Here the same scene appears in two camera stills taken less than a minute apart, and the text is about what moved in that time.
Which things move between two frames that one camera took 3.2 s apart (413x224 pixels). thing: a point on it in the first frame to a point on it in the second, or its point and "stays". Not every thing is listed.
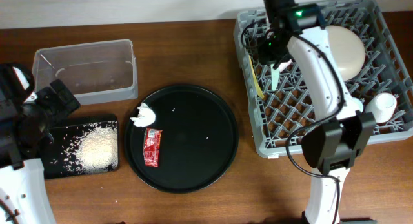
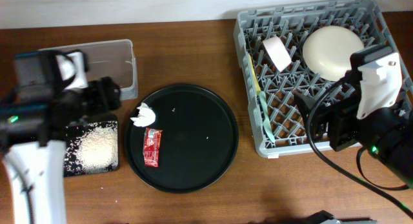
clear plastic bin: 93,71 stays
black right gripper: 264,56 to 344,115
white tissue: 146,116 stays
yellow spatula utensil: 255,79 stays
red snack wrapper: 151,146 stays
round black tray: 200,138 stays
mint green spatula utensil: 275,75 to 266,120
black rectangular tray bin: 82,144 stays
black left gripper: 60,109 to 106,98
